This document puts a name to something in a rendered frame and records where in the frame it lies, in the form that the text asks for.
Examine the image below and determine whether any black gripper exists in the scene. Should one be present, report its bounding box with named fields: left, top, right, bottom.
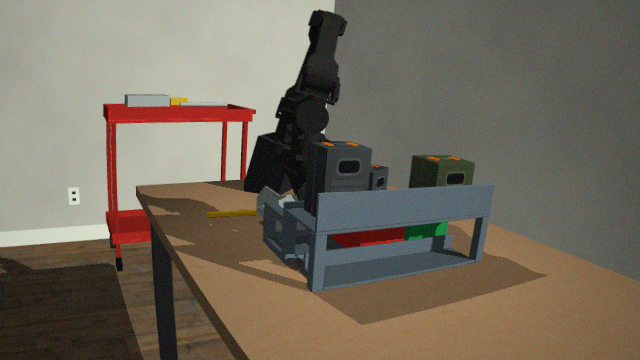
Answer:
left=274, top=126, right=325, bottom=201

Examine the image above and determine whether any yellow bar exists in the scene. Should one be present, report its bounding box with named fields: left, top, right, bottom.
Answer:
left=206, top=210, right=259, bottom=218

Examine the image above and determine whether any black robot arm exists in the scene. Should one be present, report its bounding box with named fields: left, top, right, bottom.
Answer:
left=270, top=9, right=347, bottom=145

